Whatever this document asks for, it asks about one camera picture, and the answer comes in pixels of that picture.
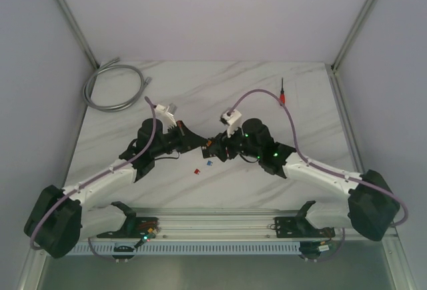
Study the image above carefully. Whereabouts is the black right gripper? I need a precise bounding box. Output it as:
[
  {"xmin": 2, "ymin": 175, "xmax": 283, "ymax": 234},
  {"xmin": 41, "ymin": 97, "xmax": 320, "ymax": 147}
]
[{"xmin": 209, "ymin": 121, "xmax": 262, "ymax": 162}]

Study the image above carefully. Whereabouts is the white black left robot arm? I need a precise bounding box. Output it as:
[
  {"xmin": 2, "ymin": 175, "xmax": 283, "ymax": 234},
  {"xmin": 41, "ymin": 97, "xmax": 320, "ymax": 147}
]
[{"xmin": 24, "ymin": 119, "xmax": 207, "ymax": 259}]

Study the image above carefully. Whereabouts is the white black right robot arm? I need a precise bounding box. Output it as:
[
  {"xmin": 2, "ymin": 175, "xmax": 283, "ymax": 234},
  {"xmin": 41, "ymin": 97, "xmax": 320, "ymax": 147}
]
[{"xmin": 201, "ymin": 118, "xmax": 400, "ymax": 241}]

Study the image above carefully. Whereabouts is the black fuse box base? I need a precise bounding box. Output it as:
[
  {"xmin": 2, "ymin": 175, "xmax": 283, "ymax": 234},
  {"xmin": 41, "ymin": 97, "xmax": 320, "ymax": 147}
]
[{"xmin": 201, "ymin": 137, "xmax": 221, "ymax": 159}]

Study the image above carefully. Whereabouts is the red black screwdriver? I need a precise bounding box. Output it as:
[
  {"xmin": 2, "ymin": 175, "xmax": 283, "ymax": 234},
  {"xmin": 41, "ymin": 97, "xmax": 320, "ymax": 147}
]
[{"xmin": 280, "ymin": 78, "xmax": 286, "ymax": 105}]

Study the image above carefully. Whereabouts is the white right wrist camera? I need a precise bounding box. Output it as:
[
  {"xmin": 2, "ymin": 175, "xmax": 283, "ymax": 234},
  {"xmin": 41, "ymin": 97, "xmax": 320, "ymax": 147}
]
[{"xmin": 220, "ymin": 109, "xmax": 242, "ymax": 138}]

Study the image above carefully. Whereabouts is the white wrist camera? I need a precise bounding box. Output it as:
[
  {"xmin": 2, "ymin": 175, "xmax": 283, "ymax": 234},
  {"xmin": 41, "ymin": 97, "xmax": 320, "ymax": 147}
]
[
  {"xmin": 220, "ymin": 109, "xmax": 242, "ymax": 138},
  {"xmin": 155, "ymin": 103, "xmax": 177, "ymax": 127}
]

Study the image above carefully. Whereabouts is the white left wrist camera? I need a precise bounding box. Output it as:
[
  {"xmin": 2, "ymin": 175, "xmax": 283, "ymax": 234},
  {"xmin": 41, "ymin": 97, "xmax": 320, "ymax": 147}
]
[{"xmin": 155, "ymin": 103, "xmax": 177, "ymax": 127}]

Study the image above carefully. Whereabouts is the aluminium front mounting rail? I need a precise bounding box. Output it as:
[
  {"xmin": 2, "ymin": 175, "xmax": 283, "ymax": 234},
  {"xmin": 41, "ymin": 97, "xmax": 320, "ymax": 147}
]
[{"xmin": 76, "ymin": 206, "xmax": 398, "ymax": 239}]

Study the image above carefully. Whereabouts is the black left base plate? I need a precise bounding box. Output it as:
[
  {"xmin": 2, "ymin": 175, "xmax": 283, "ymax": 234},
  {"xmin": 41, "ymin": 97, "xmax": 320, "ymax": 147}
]
[{"xmin": 97, "ymin": 217, "xmax": 159, "ymax": 239}]

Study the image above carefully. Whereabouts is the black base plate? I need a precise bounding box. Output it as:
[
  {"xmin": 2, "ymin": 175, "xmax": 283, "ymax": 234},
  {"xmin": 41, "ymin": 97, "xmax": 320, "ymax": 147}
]
[
  {"xmin": 97, "ymin": 217, "xmax": 159, "ymax": 239},
  {"xmin": 272, "ymin": 217, "xmax": 336, "ymax": 239}
]

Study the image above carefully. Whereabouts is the grey coiled cable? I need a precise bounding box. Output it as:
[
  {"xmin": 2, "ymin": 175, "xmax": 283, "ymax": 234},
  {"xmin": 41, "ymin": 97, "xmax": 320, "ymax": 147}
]
[{"xmin": 83, "ymin": 57, "xmax": 153, "ymax": 113}]

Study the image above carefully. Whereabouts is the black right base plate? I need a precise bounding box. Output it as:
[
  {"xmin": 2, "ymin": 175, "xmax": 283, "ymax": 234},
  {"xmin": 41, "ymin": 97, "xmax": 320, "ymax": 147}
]
[{"xmin": 272, "ymin": 217, "xmax": 336, "ymax": 239}]

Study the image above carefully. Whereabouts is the white slotted cable duct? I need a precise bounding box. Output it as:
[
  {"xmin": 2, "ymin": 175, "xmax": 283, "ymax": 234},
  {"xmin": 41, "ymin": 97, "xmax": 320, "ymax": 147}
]
[{"xmin": 69, "ymin": 241, "xmax": 301, "ymax": 256}]

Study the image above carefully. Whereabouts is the aluminium frame rail right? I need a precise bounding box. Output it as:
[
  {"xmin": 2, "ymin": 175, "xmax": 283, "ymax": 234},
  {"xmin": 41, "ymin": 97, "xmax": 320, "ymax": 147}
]
[{"xmin": 326, "ymin": 65, "xmax": 366, "ymax": 173}]

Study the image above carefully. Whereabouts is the aluminium frame post right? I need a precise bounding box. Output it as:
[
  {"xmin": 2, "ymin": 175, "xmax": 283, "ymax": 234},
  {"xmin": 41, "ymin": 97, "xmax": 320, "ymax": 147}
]
[{"xmin": 332, "ymin": 0, "xmax": 391, "ymax": 69}]

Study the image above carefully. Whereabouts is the aluminium frame post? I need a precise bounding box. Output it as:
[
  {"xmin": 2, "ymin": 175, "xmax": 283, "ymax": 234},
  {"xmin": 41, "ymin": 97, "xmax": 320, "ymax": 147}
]
[
  {"xmin": 332, "ymin": 0, "xmax": 391, "ymax": 69},
  {"xmin": 55, "ymin": 0, "xmax": 99, "ymax": 69}
]

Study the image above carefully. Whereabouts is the aluminium frame post left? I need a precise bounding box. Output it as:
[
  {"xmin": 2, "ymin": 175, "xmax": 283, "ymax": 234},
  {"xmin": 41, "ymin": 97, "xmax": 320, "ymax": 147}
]
[{"xmin": 55, "ymin": 0, "xmax": 99, "ymax": 69}]

